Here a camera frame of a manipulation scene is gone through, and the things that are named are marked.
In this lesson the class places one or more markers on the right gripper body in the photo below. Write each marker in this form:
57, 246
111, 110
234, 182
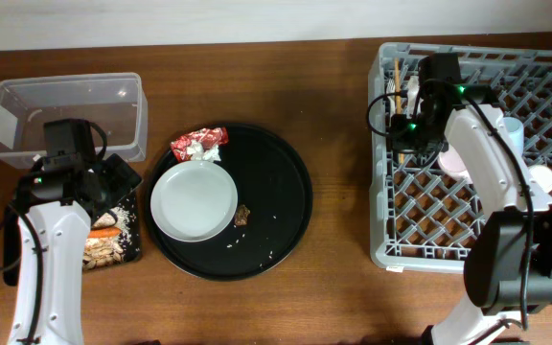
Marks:
416, 136

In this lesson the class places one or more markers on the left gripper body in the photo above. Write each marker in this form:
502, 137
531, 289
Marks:
118, 182

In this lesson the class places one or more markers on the wooden chopstick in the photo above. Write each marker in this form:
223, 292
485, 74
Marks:
398, 101

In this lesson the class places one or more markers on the white plastic fork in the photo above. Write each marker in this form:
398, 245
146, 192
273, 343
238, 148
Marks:
390, 89

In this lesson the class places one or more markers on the orange carrot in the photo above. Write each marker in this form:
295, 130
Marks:
107, 232

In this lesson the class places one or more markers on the rice and peanut leftovers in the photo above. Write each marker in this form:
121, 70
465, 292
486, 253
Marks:
106, 252

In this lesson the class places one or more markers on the pink bowl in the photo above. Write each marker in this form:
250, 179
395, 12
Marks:
452, 165

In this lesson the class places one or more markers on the light blue cup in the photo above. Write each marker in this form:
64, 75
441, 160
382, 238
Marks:
516, 132

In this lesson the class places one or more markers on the grey dinner plate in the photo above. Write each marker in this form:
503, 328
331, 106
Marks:
193, 201

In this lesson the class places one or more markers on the red snack wrapper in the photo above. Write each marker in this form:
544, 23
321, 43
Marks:
206, 136

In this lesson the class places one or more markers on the white cup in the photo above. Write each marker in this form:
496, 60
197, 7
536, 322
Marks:
543, 176

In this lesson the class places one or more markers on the brown food scrap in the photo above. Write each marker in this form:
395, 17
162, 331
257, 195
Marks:
241, 215

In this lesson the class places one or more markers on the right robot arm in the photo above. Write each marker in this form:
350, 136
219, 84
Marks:
508, 272

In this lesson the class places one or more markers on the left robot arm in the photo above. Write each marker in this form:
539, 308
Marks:
56, 204

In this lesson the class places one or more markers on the grey dishwasher rack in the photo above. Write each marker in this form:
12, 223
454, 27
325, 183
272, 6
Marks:
421, 219

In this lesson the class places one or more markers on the clear plastic bin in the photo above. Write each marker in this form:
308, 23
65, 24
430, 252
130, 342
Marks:
116, 102

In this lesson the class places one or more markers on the black rectangular tray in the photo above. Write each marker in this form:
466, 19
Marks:
12, 236

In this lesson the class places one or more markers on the white crumpled tissue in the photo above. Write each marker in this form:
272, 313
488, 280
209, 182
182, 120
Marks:
197, 152

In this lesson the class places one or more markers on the round black serving tray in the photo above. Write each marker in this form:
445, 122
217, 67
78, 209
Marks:
273, 183

